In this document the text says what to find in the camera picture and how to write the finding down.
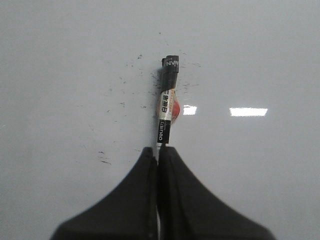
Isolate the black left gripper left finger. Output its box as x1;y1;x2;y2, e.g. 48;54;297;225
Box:
51;147;158;240

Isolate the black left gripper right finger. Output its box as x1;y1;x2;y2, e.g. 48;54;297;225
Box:
157;146;275;240

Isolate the black white whiteboard marker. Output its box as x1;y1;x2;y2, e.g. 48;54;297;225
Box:
155;55;180;161

